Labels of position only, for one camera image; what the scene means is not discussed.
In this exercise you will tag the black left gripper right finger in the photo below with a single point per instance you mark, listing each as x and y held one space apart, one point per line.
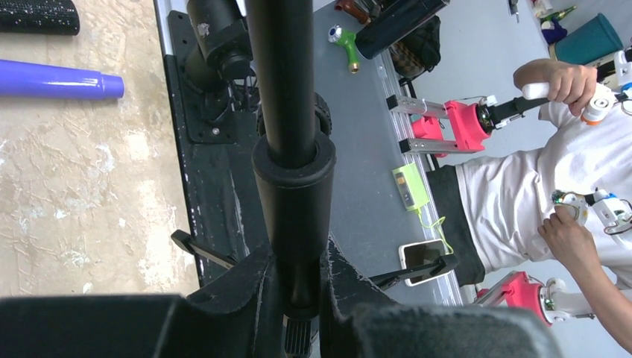
357 319

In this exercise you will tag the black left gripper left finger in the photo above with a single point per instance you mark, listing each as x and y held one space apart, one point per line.
219 320

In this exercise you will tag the small black tripod stand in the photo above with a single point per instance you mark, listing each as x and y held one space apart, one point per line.
294 168

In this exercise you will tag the purple microphone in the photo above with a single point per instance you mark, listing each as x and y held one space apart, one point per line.
32 80

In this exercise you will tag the black speckled condenser microphone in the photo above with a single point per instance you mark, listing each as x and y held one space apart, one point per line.
47 17

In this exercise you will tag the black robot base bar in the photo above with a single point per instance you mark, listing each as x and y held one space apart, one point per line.
215 133

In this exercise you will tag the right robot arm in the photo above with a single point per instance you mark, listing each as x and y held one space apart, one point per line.
224 53

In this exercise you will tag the white smartphone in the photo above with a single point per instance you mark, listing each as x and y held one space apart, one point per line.
430 253

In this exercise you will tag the green power bank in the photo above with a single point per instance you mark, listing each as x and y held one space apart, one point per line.
411 187

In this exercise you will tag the person in white shirt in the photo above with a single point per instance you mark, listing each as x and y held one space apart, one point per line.
498 210

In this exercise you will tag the pink handheld gripper device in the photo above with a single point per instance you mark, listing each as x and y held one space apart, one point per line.
458 128

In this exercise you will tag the green toy faucet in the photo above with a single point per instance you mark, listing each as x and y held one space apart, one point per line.
347 40

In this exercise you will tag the teal bin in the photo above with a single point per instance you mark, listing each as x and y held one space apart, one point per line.
591 41

